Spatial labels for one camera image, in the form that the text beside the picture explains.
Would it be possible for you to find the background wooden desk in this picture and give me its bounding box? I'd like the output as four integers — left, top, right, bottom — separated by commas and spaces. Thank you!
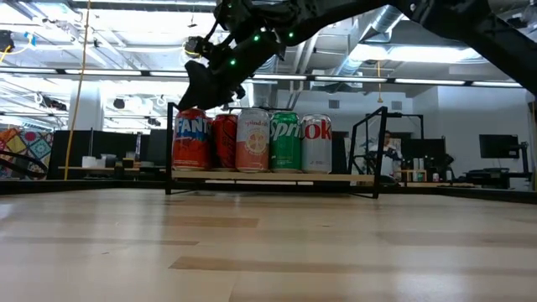
57, 154, 167, 174

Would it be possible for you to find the black round ceiling device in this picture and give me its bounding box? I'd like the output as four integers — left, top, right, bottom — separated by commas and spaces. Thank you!
183, 35, 206, 59

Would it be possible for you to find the small wooden crate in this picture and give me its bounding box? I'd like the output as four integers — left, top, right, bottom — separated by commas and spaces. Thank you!
399, 169, 429, 184

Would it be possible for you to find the black computer monitor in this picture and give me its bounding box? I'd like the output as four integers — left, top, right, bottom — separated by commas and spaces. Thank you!
479, 133, 520, 159

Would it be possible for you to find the green Sprite can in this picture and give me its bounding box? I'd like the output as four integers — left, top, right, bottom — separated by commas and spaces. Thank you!
269, 111, 303, 174

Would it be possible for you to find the black crossbar with light strips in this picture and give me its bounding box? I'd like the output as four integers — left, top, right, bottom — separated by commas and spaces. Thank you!
0, 66, 537, 90

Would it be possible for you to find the silver corrugated ventilation duct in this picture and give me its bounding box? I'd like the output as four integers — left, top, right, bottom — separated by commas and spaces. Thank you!
241, 54, 281, 109

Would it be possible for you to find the black metal table frame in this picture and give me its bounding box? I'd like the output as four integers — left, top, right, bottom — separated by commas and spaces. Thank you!
0, 179, 537, 206

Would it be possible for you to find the yellow cable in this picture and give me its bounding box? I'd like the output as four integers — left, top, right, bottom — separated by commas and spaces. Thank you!
62, 0, 92, 181

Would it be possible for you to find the colourful patterned panel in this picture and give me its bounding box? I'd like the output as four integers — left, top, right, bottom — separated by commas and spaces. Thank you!
0, 128, 55, 181

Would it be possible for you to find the silver and red soda can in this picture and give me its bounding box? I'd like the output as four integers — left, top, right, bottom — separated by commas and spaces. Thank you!
300, 113, 333, 174
235, 107, 272, 174

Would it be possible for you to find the black office partition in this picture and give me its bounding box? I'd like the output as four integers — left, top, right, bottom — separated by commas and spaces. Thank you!
46, 128, 169, 181

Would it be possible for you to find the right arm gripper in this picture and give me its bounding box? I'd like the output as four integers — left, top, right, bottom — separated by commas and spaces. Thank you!
176, 31, 286, 112

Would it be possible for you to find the dark background desk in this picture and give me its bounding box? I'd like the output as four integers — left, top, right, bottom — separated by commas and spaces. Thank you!
463, 166, 534, 190

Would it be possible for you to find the black curved cable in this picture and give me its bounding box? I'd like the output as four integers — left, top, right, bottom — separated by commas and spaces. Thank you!
0, 149, 50, 180

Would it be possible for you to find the person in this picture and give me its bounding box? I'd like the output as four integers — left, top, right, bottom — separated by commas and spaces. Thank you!
371, 130, 404, 180

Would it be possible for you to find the red Coca-Cola Zero can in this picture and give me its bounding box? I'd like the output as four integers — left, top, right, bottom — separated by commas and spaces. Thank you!
211, 113, 239, 171

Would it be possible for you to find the orange Fanta can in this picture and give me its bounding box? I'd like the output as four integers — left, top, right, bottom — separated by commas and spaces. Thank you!
172, 107, 212, 171

